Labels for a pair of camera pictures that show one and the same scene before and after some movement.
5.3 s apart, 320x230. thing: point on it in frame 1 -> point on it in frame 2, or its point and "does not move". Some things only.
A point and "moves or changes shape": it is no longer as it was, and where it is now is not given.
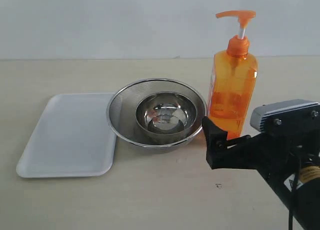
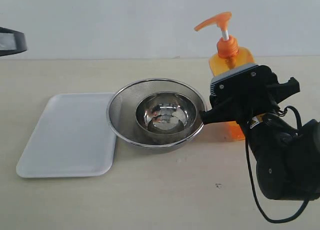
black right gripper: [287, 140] -> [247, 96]
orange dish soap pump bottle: [233, 82] moves or changes shape
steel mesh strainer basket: [156, 113] does not move
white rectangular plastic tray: [73, 138] does not move
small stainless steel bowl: [166, 113] does not move
